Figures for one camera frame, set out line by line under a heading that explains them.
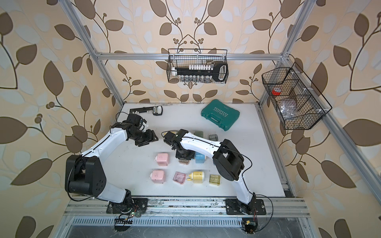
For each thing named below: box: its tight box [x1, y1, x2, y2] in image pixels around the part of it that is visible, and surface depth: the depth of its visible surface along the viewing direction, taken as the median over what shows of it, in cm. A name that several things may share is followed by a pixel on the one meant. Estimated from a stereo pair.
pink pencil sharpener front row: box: [148, 169, 166, 184], surface depth 79 cm
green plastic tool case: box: [200, 99, 241, 132], surface depth 110 cm
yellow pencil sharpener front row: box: [186, 171, 205, 184], surface depth 79 cm
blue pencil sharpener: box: [194, 151, 207, 164], surface depth 86 cm
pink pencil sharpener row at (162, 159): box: [154, 153, 170, 167], surface depth 86 cm
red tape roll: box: [271, 87, 282, 96], surface depth 84 cm
